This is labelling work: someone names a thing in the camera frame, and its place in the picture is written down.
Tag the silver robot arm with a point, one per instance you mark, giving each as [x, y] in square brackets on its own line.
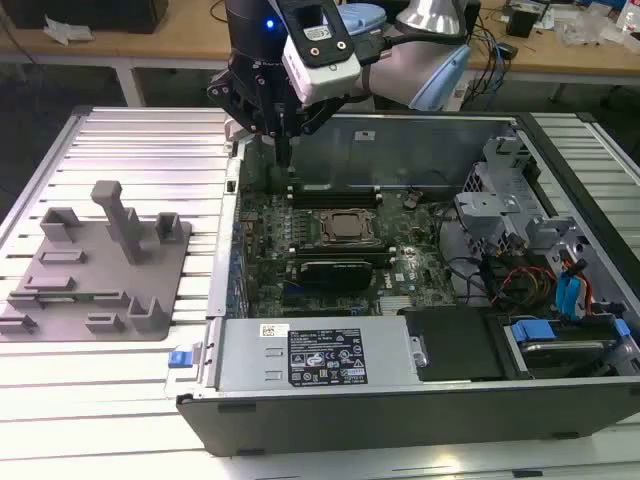
[400, 75]

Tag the large black box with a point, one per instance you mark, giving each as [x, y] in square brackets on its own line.
[75, 15]

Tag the CPU socket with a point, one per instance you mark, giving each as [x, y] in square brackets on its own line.
[324, 231]

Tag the wooden desk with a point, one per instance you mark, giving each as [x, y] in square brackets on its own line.
[150, 45]

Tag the black graphics card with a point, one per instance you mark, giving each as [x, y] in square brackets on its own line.
[335, 275]

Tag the blue case latch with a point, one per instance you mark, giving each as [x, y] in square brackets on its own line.
[180, 360]

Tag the coin battery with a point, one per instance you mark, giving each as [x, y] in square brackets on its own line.
[412, 201]

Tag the green motherboard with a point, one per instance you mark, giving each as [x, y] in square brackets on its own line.
[415, 250]

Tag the black PC case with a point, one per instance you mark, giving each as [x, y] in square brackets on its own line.
[400, 425]

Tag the silver CPU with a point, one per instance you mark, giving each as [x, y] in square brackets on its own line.
[346, 225]

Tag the silver heatsink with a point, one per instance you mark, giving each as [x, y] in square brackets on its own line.
[397, 306]

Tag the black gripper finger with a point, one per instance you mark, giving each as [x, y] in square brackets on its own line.
[312, 117]
[237, 102]

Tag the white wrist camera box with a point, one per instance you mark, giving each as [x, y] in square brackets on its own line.
[325, 75]

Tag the small black adapter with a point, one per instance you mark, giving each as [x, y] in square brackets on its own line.
[509, 50]

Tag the clear plastic bags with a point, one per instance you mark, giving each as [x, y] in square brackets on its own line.
[585, 31]

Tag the grey metal drive cage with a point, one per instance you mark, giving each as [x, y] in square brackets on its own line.
[487, 205]

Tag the silver power supply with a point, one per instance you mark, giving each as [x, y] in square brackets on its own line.
[250, 355]

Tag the crumpled white paper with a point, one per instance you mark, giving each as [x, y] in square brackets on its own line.
[65, 31]

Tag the black plastic shroud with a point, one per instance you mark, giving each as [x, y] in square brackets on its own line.
[450, 345]

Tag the hard disk in blue carrier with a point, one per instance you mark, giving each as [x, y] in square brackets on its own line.
[560, 350]

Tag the small black box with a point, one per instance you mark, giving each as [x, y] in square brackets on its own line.
[522, 24]

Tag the grey parts rack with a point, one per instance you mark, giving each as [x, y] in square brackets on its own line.
[165, 270]

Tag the black RAM slot bank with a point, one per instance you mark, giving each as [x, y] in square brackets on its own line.
[335, 197]

